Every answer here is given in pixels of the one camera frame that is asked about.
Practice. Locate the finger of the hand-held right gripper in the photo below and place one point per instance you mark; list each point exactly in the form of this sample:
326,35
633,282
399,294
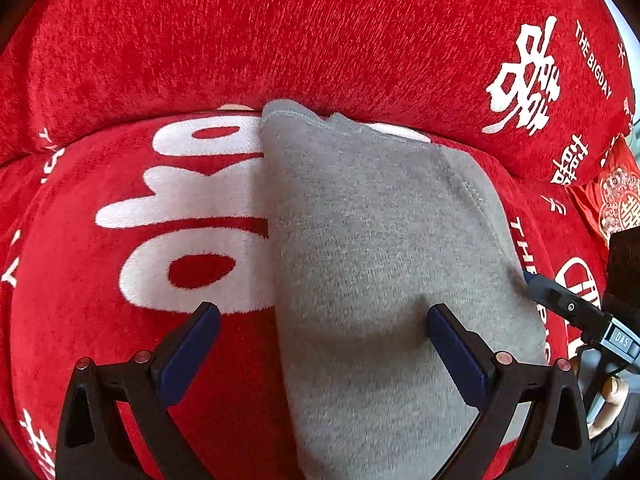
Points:
565,300

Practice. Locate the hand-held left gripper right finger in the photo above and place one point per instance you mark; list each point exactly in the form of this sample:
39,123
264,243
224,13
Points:
457,355

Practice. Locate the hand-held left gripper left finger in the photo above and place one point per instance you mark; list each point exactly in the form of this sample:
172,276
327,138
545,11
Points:
192,345

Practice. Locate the grey fleece garment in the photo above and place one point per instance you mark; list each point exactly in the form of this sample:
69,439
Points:
375,240

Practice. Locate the person's right hand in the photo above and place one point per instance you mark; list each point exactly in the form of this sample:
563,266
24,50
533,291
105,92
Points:
607,402

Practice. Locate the red ornate patterned cushion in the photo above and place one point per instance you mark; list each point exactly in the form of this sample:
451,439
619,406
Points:
617,200

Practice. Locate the red printed sofa cover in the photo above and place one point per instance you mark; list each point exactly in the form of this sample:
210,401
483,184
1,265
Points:
150,210

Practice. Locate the red printed back cushion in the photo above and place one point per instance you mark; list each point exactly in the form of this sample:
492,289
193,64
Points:
250,40

